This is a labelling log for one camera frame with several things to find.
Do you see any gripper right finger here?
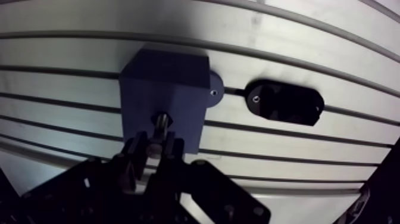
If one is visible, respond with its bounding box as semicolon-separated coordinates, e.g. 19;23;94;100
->
144;131;272;224

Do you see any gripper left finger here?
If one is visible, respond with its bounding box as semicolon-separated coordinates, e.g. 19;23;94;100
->
19;130;149;224

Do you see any steel bolt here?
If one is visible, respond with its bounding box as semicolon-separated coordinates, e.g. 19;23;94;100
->
146;113;170;159

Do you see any dark blue-grey block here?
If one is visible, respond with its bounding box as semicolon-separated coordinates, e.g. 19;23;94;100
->
118;48;225;155

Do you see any black oval holder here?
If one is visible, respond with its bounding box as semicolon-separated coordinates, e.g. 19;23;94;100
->
243;79;325;127

